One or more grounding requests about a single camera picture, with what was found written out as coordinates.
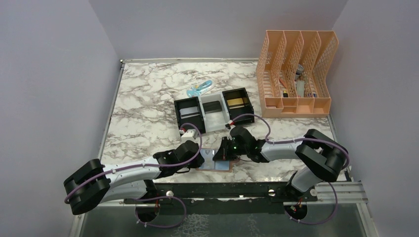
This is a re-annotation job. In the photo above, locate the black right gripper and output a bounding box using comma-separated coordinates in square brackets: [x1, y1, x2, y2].
[213, 136, 248, 160]

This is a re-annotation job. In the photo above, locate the silver VIP card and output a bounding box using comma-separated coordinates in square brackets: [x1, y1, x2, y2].
[198, 149, 217, 170]

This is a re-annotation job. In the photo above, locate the brown leather card holder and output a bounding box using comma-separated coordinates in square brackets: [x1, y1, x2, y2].
[196, 160, 234, 172]

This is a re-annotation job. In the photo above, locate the white tray bin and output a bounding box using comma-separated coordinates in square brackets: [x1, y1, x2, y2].
[199, 92, 227, 133]

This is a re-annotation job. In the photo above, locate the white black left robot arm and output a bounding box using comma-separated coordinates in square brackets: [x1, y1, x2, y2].
[63, 141, 204, 215]

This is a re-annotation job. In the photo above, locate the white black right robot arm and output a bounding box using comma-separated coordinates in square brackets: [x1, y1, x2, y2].
[212, 126, 349, 201]

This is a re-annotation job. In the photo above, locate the silver credit card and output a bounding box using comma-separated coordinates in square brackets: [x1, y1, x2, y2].
[179, 107, 200, 119]

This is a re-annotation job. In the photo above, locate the gold credit card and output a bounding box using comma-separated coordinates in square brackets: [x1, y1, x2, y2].
[227, 98, 245, 109]

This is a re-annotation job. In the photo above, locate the blue packaged tool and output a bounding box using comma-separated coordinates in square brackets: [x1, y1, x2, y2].
[186, 80, 215, 97]

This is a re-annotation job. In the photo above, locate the grey staples box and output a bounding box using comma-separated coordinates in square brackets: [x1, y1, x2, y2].
[295, 80, 305, 98]

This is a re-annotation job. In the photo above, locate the peach plastic file organizer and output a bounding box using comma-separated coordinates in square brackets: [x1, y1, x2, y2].
[256, 30, 339, 118]

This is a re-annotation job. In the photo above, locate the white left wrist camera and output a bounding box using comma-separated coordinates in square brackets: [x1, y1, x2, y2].
[179, 128, 200, 143]

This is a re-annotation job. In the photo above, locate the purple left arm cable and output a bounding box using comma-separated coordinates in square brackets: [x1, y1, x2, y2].
[64, 122, 204, 204]

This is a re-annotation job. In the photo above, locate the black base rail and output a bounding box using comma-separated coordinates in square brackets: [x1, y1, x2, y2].
[123, 182, 317, 213]

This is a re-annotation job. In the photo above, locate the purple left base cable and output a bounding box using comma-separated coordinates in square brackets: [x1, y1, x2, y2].
[134, 192, 190, 229]

